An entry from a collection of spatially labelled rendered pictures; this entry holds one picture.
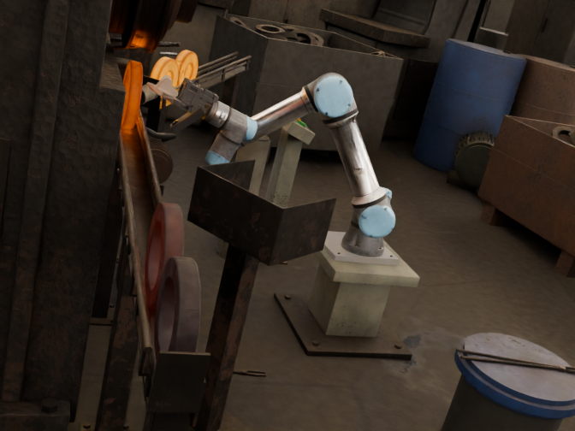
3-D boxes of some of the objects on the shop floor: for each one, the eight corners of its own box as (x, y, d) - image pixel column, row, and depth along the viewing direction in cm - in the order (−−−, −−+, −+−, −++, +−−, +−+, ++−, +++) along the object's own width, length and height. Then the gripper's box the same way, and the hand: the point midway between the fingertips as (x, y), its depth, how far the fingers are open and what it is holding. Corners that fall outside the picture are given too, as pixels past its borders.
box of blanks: (239, 163, 430) (268, 32, 404) (183, 120, 493) (204, 3, 467) (375, 170, 486) (407, 55, 460) (309, 130, 550) (334, 27, 524)
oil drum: (502, 185, 527) (544, 63, 497) (462, 159, 579) (499, 46, 549) (569, 195, 547) (613, 78, 517) (524, 168, 599) (563, 61, 569)
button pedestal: (252, 264, 302) (286, 121, 281) (240, 239, 323) (270, 104, 302) (288, 267, 307) (324, 126, 287) (274, 243, 329) (306, 110, 308)
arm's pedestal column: (366, 302, 293) (384, 244, 284) (411, 358, 258) (432, 294, 249) (273, 297, 279) (288, 234, 270) (306, 356, 244) (325, 286, 235)
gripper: (216, 92, 231) (155, 61, 222) (222, 100, 223) (158, 67, 214) (203, 116, 232) (142, 85, 224) (208, 124, 224) (145, 93, 216)
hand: (150, 87), depth 220 cm, fingers closed
